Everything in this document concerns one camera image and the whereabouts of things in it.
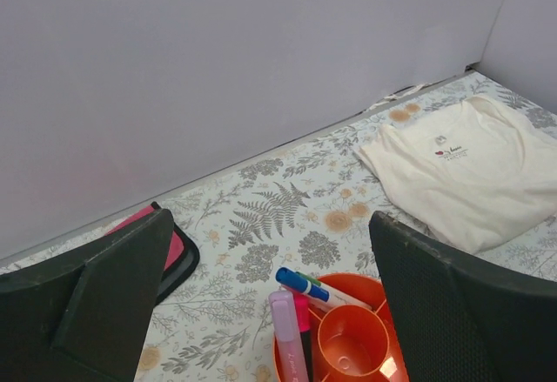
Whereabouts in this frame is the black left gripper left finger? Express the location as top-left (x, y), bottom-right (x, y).
top-left (1, 209), bottom-right (174, 381)

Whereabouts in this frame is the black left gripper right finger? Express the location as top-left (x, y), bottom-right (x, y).
top-left (369, 211), bottom-right (556, 381)

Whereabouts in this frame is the green cap white marker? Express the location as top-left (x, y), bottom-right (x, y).
top-left (297, 271), bottom-right (322, 286)

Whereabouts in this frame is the pink cap black highlighter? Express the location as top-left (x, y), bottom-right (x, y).
top-left (293, 293), bottom-right (314, 382)

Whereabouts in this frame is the lilac pastel highlighter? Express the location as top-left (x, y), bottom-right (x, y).
top-left (268, 291), bottom-right (309, 382)

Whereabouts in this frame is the blue cap white marker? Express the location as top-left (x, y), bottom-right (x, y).
top-left (275, 267), bottom-right (372, 312)

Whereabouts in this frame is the orange round desk organizer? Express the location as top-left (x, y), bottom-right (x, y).
top-left (273, 273), bottom-right (409, 381)

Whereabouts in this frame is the cream folded t-shirt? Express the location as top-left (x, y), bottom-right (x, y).
top-left (356, 95), bottom-right (556, 254)

